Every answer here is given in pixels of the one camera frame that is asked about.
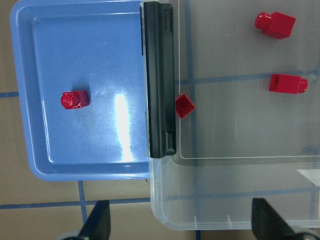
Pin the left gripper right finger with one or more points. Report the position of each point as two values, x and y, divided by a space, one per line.
267 224

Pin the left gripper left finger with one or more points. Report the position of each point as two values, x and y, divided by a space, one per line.
98 224

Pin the red block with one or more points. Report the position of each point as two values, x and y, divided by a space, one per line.
276 25
75 99
184 105
288 84

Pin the clear plastic storage box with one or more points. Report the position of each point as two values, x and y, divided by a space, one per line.
242 141

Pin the blue plastic tray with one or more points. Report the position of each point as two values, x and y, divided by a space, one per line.
80 77

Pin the black box latch handle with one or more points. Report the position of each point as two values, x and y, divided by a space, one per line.
158 52

